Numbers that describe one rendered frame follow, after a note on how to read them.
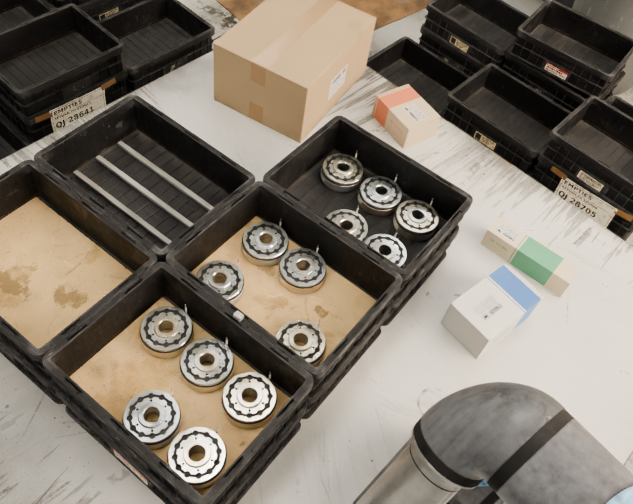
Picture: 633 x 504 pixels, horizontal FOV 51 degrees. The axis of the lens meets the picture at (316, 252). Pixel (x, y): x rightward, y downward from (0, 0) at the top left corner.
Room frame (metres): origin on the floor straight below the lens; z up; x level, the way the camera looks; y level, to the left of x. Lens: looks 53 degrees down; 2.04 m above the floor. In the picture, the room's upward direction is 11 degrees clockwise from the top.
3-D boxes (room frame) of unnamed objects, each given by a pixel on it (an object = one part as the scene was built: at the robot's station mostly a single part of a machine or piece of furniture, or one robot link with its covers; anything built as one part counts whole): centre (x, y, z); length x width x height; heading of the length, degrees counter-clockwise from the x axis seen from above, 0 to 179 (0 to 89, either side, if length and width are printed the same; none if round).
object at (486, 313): (0.90, -0.44, 0.74); 0.20 x 0.12 x 0.09; 139
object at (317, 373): (0.77, 0.05, 0.92); 0.40 x 0.30 x 0.02; 61
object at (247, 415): (0.52, 0.07, 0.86); 0.10 x 0.10 x 0.01
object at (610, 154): (1.77, -0.94, 0.37); 0.40 x 0.30 x 0.45; 56
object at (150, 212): (0.96, 0.40, 0.87); 0.40 x 0.30 x 0.11; 61
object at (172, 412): (0.44, 0.23, 0.86); 0.10 x 0.10 x 0.01
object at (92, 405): (0.51, 0.20, 0.92); 0.40 x 0.30 x 0.02; 61
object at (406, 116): (1.53, -0.18, 0.74); 0.16 x 0.12 x 0.07; 42
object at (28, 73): (1.69, 1.00, 0.37); 0.40 x 0.30 x 0.45; 146
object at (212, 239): (0.77, 0.05, 0.87); 0.40 x 0.30 x 0.11; 61
